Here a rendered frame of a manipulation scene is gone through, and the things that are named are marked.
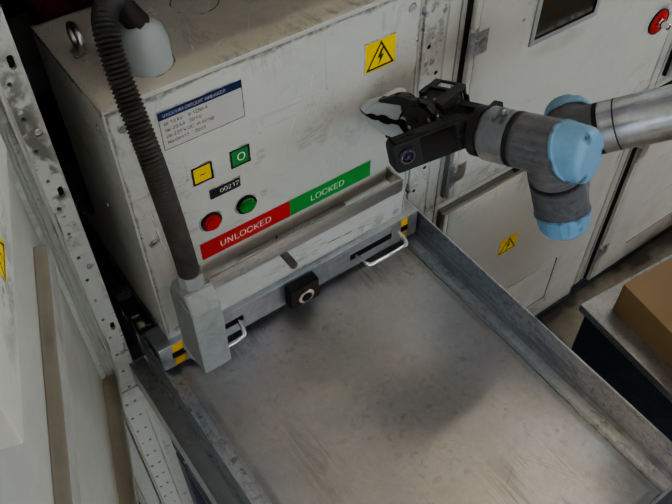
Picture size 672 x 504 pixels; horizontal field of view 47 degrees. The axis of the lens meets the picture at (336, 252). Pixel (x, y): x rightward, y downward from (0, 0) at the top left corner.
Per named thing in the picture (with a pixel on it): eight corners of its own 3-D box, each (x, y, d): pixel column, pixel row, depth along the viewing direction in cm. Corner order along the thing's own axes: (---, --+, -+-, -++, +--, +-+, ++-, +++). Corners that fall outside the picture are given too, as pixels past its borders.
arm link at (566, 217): (595, 186, 113) (589, 131, 105) (592, 245, 106) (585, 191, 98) (541, 189, 116) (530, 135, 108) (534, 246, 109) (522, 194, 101)
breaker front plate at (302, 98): (405, 221, 143) (427, -11, 107) (174, 348, 125) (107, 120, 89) (400, 217, 144) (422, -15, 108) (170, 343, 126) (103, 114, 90)
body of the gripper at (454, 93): (437, 120, 117) (507, 136, 110) (404, 150, 112) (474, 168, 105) (431, 75, 112) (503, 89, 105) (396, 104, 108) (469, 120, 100)
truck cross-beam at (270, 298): (415, 232, 148) (418, 210, 143) (164, 372, 127) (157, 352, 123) (399, 216, 150) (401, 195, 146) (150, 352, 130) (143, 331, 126)
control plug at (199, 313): (233, 359, 119) (220, 290, 105) (205, 375, 117) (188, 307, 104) (208, 326, 123) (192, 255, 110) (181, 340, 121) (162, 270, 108)
